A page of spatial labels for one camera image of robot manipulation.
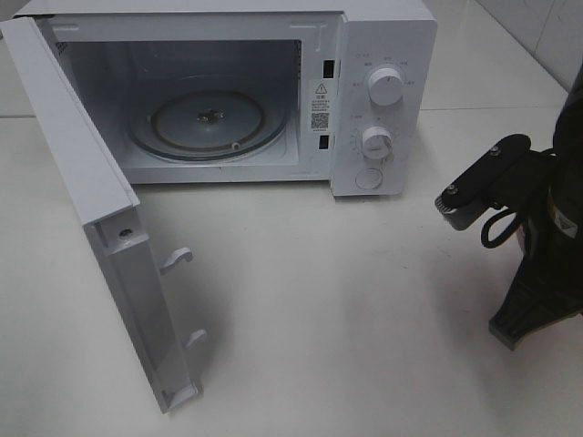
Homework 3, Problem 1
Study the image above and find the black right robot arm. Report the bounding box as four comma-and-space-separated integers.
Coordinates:
489, 73, 582, 351

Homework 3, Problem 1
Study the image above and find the round white door button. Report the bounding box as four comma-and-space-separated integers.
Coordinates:
355, 168, 383, 190

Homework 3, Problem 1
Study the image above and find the white microwave oven body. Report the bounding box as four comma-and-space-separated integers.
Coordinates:
8, 1, 437, 197

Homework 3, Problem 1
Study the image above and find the white warning label sticker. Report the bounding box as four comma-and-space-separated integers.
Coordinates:
308, 79, 334, 133

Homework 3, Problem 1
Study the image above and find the glass microwave turntable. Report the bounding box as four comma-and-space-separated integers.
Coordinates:
128, 75, 297, 162

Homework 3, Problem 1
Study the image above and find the white microwave door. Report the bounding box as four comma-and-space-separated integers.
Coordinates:
1, 17, 207, 412

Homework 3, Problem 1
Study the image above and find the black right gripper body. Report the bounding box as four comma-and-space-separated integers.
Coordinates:
494, 152, 582, 328

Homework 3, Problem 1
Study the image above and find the lower white timer knob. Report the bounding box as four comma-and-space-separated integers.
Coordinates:
362, 127, 393, 160

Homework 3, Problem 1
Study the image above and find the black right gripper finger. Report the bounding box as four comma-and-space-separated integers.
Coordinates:
488, 317, 556, 351

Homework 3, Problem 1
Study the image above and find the upper white power knob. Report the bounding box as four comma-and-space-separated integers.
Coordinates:
367, 66, 404, 107

